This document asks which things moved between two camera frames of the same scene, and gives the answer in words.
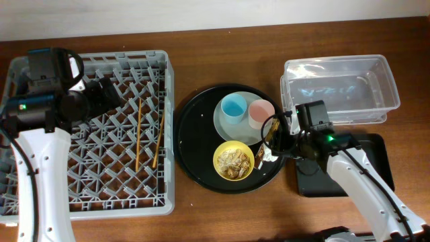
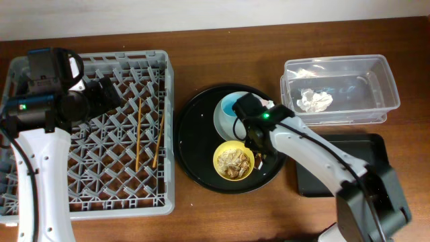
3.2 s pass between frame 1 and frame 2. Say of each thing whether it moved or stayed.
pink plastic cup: moved
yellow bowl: stayed
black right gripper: moved
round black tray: stayed
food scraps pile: stayed
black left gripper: stayed
